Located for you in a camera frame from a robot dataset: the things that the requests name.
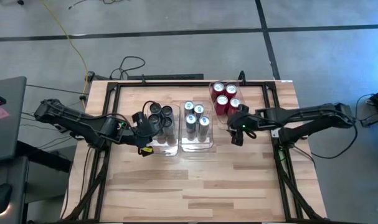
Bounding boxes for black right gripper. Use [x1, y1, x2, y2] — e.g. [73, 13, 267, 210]
[227, 104, 260, 147]

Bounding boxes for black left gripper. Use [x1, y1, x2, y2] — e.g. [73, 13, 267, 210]
[131, 111, 157, 157]

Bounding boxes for clear plastic bin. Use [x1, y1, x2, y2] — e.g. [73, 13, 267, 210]
[209, 80, 248, 129]
[179, 100, 215, 153]
[143, 102, 181, 157]

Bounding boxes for red cola can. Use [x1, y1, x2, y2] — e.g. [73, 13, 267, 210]
[225, 83, 239, 100]
[227, 97, 242, 116]
[210, 82, 226, 100]
[214, 95, 230, 116]

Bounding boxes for dark grey desk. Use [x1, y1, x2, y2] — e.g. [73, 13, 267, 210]
[0, 139, 73, 224]

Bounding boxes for black computer mouse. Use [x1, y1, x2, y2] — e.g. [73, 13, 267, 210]
[0, 182, 14, 216]

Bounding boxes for black metal table frame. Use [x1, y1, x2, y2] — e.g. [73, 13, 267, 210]
[59, 79, 328, 224]

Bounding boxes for black looped cable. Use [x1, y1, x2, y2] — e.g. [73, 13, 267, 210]
[109, 55, 146, 81]

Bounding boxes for yellow cable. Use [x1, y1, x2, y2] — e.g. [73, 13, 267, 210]
[40, 0, 90, 94]

